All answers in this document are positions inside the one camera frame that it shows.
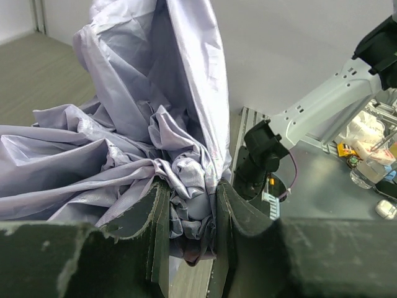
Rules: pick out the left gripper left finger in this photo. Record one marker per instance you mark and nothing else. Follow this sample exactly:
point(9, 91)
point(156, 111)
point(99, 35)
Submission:
point(127, 257)

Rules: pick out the lavender folding umbrella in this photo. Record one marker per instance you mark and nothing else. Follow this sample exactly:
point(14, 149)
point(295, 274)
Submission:
point(161, 109)

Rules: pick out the orange white items outside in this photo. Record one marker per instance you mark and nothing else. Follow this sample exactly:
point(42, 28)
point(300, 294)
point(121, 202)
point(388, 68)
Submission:
point(369, 148)

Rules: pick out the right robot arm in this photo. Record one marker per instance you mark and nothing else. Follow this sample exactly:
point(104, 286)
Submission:
point(371, 69)

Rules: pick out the aluminium rail frame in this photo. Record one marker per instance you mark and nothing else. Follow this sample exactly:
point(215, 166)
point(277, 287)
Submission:
point(307, 149)

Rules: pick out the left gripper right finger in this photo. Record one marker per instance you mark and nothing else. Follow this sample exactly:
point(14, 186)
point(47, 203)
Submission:
point(260, 257)

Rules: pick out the white slotted cable duct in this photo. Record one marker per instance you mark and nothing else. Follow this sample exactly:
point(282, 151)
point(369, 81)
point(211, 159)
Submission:
point(270, 206)

